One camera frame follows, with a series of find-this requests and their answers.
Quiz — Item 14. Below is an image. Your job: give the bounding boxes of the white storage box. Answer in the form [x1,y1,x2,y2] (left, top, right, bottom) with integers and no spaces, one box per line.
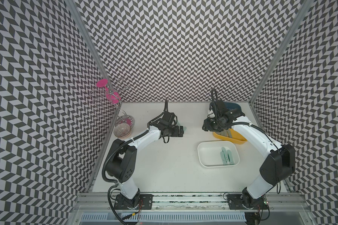
[197,141,240,168]

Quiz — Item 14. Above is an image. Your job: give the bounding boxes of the yellow storage box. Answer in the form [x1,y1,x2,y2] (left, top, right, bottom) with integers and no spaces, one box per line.
[213,129,247,144]

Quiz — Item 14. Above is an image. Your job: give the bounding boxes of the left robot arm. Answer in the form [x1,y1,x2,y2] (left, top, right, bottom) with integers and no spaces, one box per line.
[101,100,184,209]

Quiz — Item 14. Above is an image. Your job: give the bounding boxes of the olive knife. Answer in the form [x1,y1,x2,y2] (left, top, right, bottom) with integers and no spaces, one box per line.
[227,129,232,138]

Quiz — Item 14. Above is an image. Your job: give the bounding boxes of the dark teal storage box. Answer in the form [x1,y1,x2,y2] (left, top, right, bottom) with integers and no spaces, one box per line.
[208,102,242,113]

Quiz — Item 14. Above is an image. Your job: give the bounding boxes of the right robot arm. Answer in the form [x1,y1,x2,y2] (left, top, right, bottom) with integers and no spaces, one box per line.
[202,89,295,209]

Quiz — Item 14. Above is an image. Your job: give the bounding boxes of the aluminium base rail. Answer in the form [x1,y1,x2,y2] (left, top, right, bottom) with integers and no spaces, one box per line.
[73,192,310,212]

